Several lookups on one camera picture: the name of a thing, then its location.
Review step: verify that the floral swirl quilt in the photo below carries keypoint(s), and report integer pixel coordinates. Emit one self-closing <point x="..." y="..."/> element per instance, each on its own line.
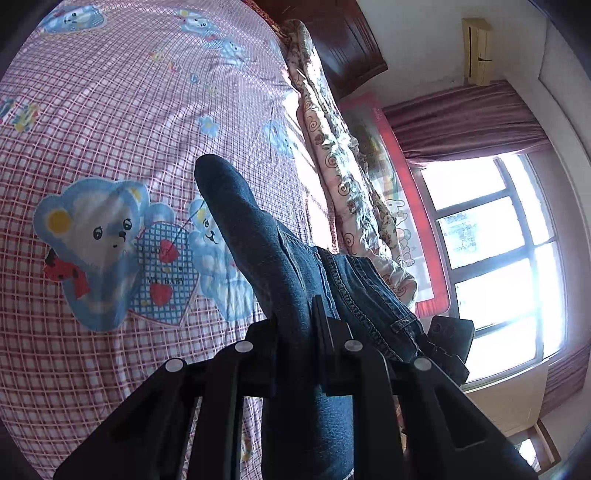
<point x="332" y="152"/>

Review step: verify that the pink checked printed bed sheet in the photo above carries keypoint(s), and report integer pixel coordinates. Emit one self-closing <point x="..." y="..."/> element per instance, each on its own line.
<point x="115" y="129"/>

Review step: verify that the dark wooden headboard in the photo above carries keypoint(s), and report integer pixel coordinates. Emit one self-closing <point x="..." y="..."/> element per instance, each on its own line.
<point x="351" y="41"/>

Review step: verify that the yellowed air conditioner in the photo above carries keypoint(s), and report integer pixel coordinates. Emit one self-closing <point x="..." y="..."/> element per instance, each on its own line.
<point x="478" y="50"/>

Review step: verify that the mauve curtain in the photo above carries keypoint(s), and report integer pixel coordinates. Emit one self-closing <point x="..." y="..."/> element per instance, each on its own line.
<point x="461" y="124"/>
<point x="568" y="378"/>

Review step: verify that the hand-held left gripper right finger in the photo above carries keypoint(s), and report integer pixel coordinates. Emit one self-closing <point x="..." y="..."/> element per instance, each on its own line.
<point x="323" y="341"/>

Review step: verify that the blue denim pants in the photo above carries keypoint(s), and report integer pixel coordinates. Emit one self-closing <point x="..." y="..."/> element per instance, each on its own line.
<point x="263" y="240"/>

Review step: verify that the dark framed window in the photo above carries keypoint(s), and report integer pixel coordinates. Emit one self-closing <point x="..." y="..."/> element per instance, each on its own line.
<point x="494" y="258"/>

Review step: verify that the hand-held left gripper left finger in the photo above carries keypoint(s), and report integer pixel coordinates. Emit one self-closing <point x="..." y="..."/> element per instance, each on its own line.
<point x="261" y="360"/>

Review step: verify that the red framed cartoon mat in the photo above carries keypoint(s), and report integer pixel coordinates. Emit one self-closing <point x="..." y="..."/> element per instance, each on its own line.
<point x="415" y="207"/>

